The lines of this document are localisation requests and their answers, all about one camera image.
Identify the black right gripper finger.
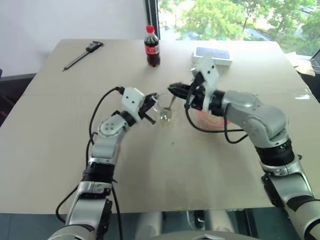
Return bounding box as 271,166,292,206
167,88,189,100
168,82,192,92

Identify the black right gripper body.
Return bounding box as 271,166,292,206
184,71,208,110

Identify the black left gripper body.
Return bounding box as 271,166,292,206
137,95,154,120

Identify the metal spoon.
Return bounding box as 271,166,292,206
163,95,177,112

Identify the clear glass mug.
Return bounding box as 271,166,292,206
152,92,177,129

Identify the pink and white bowl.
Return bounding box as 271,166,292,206
191,109,249,134

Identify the cola bottle with red cap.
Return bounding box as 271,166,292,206
143,23,161,68

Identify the blue and white flat box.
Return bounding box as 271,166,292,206
191,46,234,67

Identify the black vernier caliper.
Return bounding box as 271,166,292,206
61,40,106,73

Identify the grey rounded shape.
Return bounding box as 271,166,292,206
207,209,247,232
119,211,166,237

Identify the brown cardboard sheet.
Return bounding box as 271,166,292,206
284,51,317,76

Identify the silver robot torso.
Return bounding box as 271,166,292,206
47,219,310,240

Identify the dark furniture piece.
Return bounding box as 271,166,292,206
0,66,44,127

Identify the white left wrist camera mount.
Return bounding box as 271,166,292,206
121,87,146,124

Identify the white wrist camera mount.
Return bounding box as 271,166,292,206
191,56,220,116
121,87,146,124

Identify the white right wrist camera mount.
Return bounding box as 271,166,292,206
191,56,220,116

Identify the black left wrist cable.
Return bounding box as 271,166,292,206
84,86,126,165

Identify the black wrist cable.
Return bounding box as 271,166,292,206
184,79,251,145
84,86,126,165

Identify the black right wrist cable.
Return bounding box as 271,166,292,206
184,79,251,145

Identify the black window frame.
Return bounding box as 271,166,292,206
145,0,162,41

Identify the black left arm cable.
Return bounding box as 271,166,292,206
55,177,124,240

